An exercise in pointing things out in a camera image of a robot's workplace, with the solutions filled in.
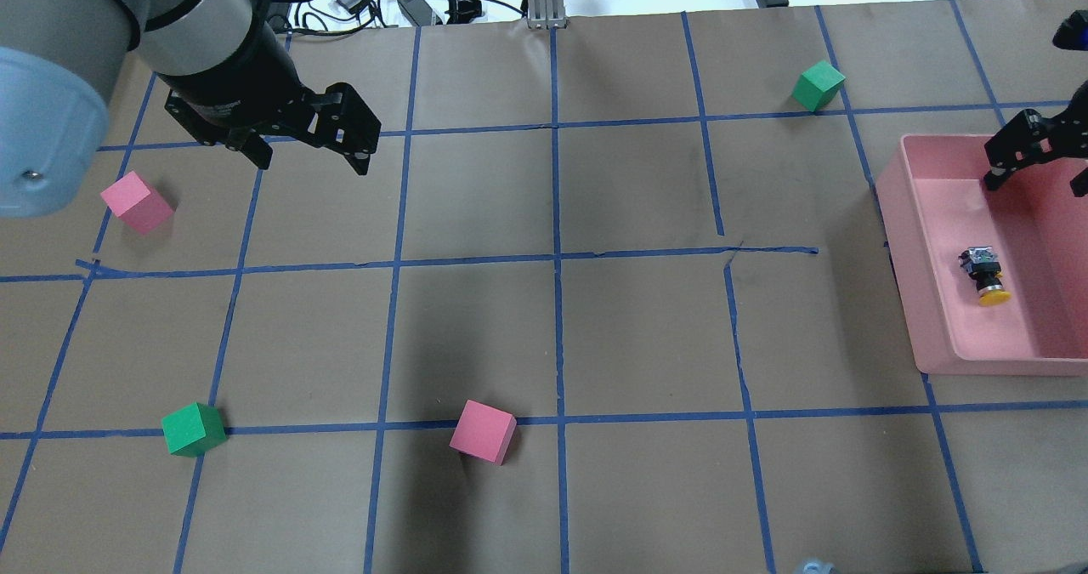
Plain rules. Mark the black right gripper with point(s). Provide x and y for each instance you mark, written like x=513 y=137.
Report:
x=1022 y=142

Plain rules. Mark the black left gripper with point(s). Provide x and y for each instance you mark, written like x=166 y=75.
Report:
x=240 y=83

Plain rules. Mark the yellow push button switch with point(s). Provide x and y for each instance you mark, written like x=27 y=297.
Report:
x=982 y=265

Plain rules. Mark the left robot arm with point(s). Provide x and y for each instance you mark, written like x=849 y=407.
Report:
x=231 y=84

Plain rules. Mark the pink plastic bin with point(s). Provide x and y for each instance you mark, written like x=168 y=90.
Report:
x=934 y=205

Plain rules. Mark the pink cube far left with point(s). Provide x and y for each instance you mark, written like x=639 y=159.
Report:
x=138 y=204

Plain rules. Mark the pink cube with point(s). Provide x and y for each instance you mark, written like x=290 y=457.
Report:
x=138 y=204
x=483 y=432

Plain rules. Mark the green cube far right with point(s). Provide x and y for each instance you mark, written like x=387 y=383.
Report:
x=817 y=86

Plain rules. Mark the green cube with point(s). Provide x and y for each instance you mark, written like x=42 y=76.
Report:
x=817 y=86
x=193 y=430

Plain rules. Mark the green cube near left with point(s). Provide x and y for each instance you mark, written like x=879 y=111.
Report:
x=193 y=430

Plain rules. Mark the pink cube centre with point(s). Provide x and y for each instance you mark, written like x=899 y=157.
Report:
x=483 y=432

